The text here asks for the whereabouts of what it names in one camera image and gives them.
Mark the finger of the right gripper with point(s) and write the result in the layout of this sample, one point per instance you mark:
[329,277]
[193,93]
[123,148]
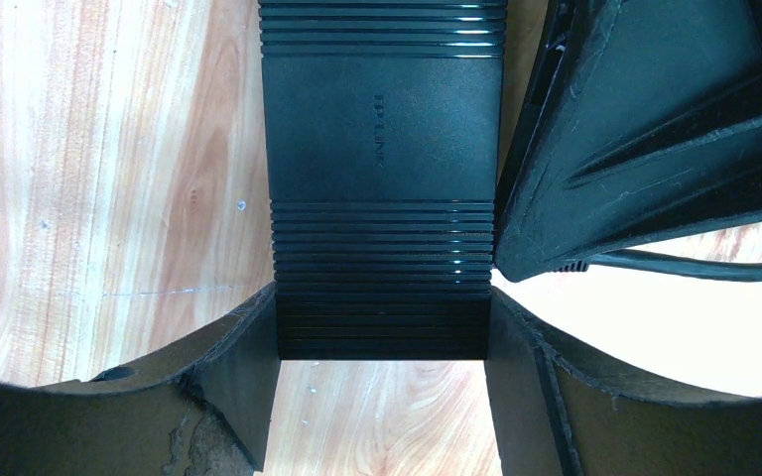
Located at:
[642,122]

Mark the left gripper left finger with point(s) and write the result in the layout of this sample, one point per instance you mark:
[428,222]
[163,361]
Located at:
[201,405]

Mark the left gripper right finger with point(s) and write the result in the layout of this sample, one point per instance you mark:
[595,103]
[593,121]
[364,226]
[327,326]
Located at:
[563,407]

